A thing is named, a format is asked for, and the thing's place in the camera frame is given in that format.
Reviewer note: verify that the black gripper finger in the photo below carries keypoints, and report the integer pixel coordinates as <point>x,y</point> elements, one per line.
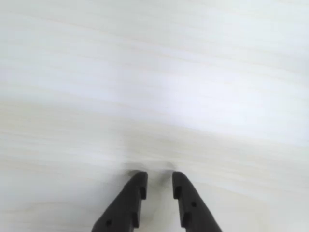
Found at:
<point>190,205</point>
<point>128,200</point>

